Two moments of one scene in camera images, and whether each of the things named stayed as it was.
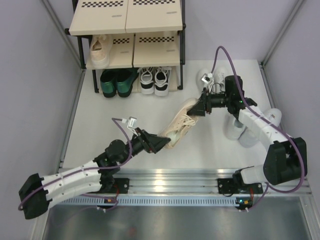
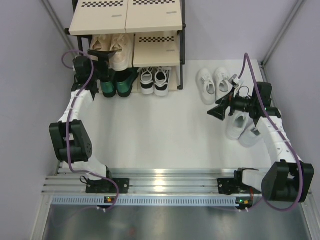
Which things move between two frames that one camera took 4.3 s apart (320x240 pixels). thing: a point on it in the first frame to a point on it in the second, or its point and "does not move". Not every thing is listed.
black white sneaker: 161,81 does not move
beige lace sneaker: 100,49 does not move
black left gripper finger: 157,142 to 101,55
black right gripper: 199,108 to 219,111
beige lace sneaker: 180,124 to 122,59
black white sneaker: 147,80 does not move
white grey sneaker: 218,85 does not move
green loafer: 124,78 does not move
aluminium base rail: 195,187 does not move
